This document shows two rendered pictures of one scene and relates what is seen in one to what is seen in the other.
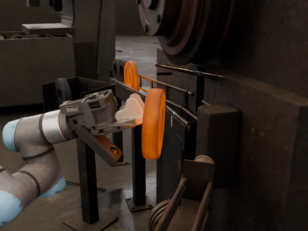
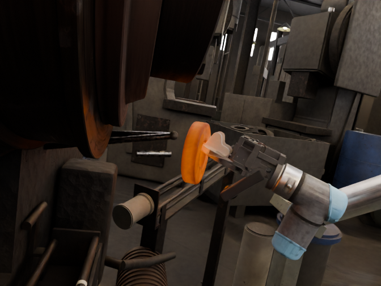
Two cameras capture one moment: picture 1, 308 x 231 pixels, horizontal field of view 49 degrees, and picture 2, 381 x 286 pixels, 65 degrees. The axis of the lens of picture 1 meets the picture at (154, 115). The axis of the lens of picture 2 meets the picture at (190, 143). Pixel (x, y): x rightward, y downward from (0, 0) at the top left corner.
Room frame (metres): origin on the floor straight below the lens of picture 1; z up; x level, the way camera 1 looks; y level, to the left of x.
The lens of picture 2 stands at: (1.43, 0.07, 0.96)
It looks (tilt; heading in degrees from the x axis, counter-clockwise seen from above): 9 degrees down; 187
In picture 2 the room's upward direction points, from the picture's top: 10 degrees clockwise
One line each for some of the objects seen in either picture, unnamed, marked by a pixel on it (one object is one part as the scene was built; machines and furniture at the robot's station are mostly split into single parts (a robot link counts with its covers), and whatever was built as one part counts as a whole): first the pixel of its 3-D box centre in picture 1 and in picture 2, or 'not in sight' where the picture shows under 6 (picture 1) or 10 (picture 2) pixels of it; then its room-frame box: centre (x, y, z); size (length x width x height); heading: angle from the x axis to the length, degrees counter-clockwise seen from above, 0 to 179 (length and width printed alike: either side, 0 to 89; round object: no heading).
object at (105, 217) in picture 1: (83, 156); not in sight; (1.50, 0.34, 0.36); 0.26 x 0.20 x 0.72; 53
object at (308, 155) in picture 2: not in sight; (254, 164); (-1.61, 0.37, 0.39); 1.03 x 0.83 x 0.77; 123
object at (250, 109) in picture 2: not in sight; (250, 132); (-3.35, 0.38, 0.55); 1.10 x 0.53 x 1.10; 38
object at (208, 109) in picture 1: (217, 146); (82, 221); (0.90, -0.18, 0.68); 0.11 x 0.08 x 0.24; 108
